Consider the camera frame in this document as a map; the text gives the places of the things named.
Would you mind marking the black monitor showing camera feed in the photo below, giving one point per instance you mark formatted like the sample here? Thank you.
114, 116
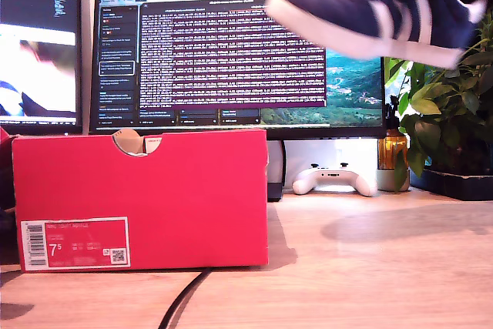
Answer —
38, 5

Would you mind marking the red cardboard shoebox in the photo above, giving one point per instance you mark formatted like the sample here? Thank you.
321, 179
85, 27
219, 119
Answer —
161, 198

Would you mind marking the grey and black monitor stand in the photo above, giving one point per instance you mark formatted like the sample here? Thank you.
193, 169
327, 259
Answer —
274, 190

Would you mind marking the brown cardboard box insert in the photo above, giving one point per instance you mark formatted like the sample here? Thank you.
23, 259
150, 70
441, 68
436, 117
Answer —
127, 142

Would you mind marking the green leafy houseplant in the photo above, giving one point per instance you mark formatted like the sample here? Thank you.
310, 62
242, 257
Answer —
450, 105

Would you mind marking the blue shoe with white stripes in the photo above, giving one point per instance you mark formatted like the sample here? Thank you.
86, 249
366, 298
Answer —
354, 9

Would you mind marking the amber glass pump bottle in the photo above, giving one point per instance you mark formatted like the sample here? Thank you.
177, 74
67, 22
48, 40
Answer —
392, 150

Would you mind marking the white game controller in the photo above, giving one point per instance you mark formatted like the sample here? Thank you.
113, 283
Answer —
331, 180

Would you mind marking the pale green pot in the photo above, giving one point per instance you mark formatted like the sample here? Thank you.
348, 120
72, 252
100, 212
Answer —
385, 182

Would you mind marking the wide black computer monitor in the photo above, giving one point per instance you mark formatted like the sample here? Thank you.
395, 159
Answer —
192, 67

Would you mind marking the red shoebox lid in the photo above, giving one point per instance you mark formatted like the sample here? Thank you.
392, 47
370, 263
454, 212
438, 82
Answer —
3, 148

